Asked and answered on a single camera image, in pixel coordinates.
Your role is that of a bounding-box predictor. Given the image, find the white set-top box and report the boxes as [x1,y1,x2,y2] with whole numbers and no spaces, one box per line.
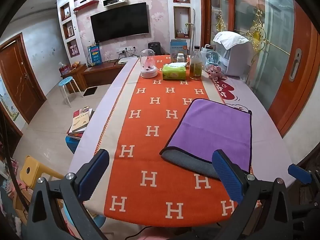
[117,57,139,65]

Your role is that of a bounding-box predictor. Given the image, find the stack of books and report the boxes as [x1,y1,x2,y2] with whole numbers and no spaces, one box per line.
[66,106,94,140]

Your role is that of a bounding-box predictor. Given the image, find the white cloth cover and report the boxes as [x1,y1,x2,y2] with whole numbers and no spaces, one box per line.
[212,31,250,50]

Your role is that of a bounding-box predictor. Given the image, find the blue stool under books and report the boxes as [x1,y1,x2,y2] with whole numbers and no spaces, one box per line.
[65,135,81,154]

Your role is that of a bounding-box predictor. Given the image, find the white wall shelf box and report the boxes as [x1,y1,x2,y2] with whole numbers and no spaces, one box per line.
[102,0,125,7]

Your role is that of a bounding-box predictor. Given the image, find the yellow chair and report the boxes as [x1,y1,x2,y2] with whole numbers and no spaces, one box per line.
[19,155,66,191]

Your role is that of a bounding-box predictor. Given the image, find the wooden television cabinet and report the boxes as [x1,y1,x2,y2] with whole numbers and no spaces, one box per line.
[61,57,139,92]

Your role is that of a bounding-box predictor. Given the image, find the blue carton box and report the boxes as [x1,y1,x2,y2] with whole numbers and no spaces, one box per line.
[170,39,189,62]

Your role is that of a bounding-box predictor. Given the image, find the green tissue pack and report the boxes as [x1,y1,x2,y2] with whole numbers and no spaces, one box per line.
[162,62,188,80]

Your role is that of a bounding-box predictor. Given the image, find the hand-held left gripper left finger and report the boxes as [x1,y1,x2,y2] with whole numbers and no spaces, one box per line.
[25,149,110,240]

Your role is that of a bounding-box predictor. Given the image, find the silver door handle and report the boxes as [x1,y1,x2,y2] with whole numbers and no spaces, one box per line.
[289,48,302,82]

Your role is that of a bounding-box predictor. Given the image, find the orange letter-print table runner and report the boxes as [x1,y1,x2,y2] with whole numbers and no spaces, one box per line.
[94,54,238,228]

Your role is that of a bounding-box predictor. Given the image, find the purple towel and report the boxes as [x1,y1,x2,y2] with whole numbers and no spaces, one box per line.
[160,98,252,180]

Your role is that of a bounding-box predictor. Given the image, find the white wall socket strip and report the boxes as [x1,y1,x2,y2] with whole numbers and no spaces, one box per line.
[116,45,136,54]

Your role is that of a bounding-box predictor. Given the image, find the snow globe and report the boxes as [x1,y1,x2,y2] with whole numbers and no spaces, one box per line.
[205,50,221,72]

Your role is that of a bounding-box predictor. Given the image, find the blue round stool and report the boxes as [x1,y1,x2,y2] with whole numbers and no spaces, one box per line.
[58,77,84,105]

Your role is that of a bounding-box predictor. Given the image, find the glass bottle with dark cap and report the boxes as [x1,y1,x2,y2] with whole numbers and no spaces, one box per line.
[190,45,203,80]

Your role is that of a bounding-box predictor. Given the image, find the gold door ornament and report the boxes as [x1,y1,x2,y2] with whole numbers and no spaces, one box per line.
[246,9,270,53]

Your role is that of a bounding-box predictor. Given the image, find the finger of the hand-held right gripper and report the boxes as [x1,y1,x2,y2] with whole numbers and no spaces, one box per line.
[287,164,320,193]

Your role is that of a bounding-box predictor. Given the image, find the black flat television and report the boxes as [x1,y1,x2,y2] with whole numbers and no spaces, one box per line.
[90,2,150,43]

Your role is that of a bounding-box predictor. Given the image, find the white countertop appliance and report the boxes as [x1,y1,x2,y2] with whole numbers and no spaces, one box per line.
[217,39,253,77]

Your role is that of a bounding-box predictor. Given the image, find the colourful wall poster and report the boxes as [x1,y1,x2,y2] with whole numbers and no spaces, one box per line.
[0,75,20,122]

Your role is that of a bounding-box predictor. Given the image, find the red wall shelf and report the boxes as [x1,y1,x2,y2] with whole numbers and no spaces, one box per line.
[73,0,99,12]

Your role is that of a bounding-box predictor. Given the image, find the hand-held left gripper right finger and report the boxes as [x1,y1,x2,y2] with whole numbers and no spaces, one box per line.
[212,149,300,240]

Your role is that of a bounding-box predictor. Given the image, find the clear dome night light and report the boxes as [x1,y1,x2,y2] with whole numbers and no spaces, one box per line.
[139,49,158,78]

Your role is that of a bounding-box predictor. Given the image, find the pink plush toy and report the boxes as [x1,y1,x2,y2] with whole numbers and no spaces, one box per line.
[208,64,225,81]

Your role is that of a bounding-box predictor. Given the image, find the black kitchen appliance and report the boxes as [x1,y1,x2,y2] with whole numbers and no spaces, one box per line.
[148,42,162,56]

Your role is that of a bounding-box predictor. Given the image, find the brown wooden door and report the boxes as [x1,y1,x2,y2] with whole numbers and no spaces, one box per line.
[0,34,47,124]

